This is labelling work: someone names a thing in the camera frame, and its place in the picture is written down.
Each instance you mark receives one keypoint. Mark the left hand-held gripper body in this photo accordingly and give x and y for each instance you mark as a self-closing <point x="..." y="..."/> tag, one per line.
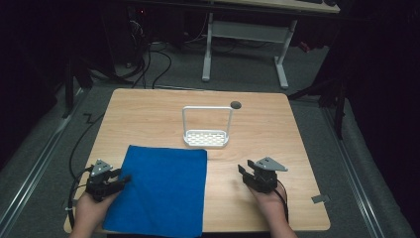
<point x="99" y="185"/>

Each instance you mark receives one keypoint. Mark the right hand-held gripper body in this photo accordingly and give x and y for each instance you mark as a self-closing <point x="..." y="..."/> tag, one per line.
<point x="264" y="178"/>

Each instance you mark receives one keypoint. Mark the blue cloth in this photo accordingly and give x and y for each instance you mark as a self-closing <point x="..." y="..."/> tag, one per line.
<point x="161" y="191"/>

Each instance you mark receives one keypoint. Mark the person's right hand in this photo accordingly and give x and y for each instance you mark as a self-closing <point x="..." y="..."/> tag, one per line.
<point x="270" y="205"/>

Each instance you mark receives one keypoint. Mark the person's left hand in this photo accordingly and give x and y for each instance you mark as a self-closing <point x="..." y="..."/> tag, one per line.
<point x="90" y="211"/>

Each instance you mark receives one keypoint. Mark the grey tape piece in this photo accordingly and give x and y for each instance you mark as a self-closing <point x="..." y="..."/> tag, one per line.
<point x="320" y="198"/>

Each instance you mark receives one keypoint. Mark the dark round table grommet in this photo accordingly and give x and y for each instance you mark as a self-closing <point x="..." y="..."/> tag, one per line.
<point x="235" y="105"/>

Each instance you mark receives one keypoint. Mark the black metal stand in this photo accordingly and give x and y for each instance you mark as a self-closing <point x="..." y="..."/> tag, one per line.
<point x="335" y="99"/>
<point x="69" y="92"/>

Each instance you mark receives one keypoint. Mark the white-legged desk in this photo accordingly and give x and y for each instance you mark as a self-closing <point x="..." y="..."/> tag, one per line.
<point x="251" y="31"/>

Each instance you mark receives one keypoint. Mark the dark computer tower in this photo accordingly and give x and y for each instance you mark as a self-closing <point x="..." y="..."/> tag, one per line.
<point x="137" y="33"/>

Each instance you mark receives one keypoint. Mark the metal floor rail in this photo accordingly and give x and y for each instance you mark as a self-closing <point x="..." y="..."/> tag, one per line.
<point x="36" y="162"/>
<point x="353" y="172"/>

